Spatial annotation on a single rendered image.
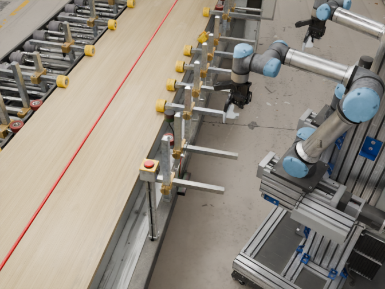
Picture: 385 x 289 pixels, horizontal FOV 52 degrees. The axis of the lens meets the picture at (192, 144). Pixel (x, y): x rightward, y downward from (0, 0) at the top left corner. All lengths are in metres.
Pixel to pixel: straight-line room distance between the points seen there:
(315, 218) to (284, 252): 0.80
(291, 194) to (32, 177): 1.35
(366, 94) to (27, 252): 1.52
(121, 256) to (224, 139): 1.91
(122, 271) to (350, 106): 1.33
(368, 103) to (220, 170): 2.08
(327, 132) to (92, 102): 1.58
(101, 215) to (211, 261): 1.12
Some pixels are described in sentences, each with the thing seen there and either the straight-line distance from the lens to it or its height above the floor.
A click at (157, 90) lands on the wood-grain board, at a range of 2.73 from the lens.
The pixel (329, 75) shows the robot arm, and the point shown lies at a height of 1.60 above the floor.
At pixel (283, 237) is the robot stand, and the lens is 2.78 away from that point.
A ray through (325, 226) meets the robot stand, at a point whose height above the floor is 0.95.
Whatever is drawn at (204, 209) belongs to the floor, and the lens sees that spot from 3.12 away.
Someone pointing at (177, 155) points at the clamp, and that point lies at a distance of 2.28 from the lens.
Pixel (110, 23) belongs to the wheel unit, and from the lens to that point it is 3.53.
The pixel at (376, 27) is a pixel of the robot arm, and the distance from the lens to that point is 2.11.
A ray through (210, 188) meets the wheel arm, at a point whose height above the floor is 0.82.
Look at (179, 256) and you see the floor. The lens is 2.87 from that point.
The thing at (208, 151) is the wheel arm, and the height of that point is 0.86.
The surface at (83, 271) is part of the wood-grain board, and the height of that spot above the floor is 0.90.
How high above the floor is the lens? 2.42
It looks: 42 degrees down
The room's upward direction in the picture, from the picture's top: 2 degrees clockwise
